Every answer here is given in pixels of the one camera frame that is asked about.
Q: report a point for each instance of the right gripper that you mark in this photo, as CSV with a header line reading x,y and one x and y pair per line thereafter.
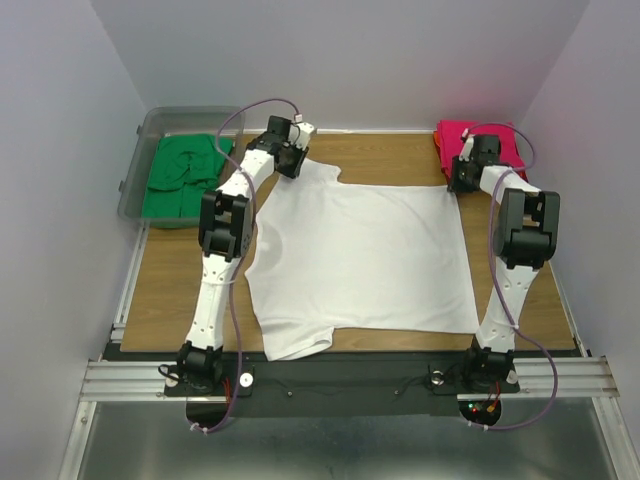
x,y
460,179

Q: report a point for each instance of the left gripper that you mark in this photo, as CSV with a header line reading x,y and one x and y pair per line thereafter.
x,y
293,163

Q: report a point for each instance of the white t shirt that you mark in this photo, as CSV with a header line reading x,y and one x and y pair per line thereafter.
x,y
335,256

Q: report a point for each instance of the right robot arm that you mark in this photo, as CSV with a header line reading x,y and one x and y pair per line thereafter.
x,y
523,231

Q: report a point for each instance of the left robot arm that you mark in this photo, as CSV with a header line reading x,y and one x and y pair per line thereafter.
x,y
226,226

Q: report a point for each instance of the pink folded t shirt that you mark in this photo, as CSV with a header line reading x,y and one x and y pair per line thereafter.
x,y
451,131

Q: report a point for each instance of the green t shirt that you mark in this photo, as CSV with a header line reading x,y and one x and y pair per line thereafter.
x,y
184,167

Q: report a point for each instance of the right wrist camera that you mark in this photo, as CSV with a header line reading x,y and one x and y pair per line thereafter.
x,y
467,138

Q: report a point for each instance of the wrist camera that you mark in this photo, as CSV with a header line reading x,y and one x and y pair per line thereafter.
x,y
301,132
467,138

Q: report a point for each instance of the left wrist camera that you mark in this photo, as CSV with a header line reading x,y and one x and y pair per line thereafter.
x,y
301,132

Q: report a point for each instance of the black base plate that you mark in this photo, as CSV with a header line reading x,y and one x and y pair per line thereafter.
x,y
336,385

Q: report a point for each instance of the aluminium frame rail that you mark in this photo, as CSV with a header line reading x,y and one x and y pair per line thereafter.
x,y
587,377

